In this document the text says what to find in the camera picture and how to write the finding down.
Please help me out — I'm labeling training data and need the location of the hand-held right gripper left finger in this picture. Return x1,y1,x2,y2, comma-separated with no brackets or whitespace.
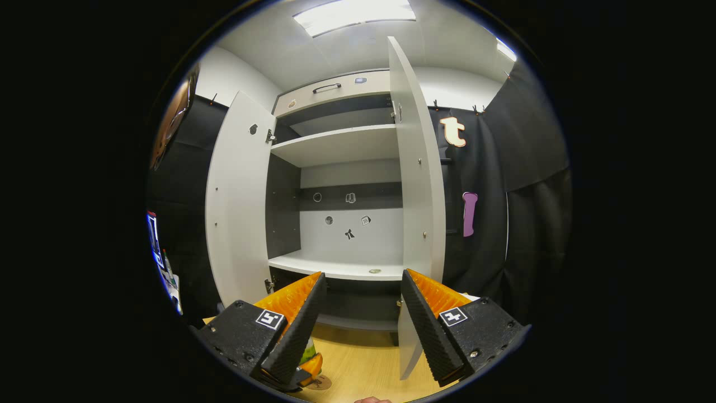
196,271,328,392

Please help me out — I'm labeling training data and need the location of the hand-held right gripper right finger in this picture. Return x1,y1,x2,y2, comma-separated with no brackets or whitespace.
401,269,531,388

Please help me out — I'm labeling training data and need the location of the grey cabinet door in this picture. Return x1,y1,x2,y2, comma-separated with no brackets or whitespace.
205,91,277,308
387,36,446,381

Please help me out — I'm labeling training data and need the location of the black backdrop cloth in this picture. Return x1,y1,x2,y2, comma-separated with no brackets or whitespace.
147,59,572,328

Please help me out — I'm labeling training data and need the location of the computer monitor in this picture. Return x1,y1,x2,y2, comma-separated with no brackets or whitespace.
147,210,164,269

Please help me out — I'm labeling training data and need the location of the brown curved object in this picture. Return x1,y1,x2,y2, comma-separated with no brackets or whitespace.
150,64,200,171

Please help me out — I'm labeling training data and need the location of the large ceiling light panel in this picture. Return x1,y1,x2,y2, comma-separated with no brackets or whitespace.
292,0,417,39

